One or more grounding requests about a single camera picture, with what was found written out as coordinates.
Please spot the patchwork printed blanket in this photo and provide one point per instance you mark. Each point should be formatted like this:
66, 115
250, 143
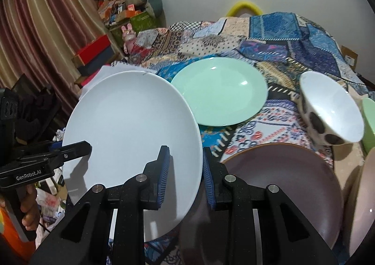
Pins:
293, 48

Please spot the striped brown curtain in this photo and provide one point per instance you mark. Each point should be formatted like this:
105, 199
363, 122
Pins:
44, 19

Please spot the mint green plate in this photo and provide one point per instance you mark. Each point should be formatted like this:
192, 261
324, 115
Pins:
222, 89

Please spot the flat red box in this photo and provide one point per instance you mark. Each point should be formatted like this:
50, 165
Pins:
85, 81

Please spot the pile of plastic bags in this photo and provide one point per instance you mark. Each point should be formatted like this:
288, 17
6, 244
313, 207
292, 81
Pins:
49, 203

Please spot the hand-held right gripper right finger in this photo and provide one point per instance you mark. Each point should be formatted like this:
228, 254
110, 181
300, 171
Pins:
208, 177

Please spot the brown plate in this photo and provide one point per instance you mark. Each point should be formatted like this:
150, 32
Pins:
278, 171

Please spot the white bowl with dark spots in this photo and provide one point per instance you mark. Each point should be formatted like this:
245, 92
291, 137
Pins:
331, 101

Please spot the green cardboard box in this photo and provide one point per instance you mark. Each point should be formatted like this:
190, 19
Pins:
140, 20

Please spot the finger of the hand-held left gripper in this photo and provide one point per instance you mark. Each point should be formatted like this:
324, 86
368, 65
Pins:
76, 149

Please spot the pink bunny toy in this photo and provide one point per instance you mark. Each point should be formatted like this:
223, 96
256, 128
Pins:
129, 35

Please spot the brown cardboard box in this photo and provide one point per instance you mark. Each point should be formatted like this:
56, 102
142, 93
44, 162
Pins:
350, 57

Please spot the pile of assorted small boxes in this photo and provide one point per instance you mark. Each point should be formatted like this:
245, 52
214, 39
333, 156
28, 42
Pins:
117, 7

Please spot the person's left hand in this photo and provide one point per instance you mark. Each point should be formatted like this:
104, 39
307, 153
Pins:
29, 209

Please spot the light green bowl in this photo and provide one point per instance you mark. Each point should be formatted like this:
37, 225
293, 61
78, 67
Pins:
369, 124

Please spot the dark grey box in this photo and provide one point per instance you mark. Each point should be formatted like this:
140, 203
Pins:
96, 63

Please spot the orange plastic object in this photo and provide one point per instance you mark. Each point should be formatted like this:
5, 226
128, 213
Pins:
6, 232

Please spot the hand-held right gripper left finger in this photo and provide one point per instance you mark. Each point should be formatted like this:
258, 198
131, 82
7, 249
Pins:
164, 177

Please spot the white cloth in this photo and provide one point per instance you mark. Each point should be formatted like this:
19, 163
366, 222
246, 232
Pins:
117, 70

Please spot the white plate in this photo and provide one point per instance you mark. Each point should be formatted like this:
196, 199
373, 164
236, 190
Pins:
131, 124

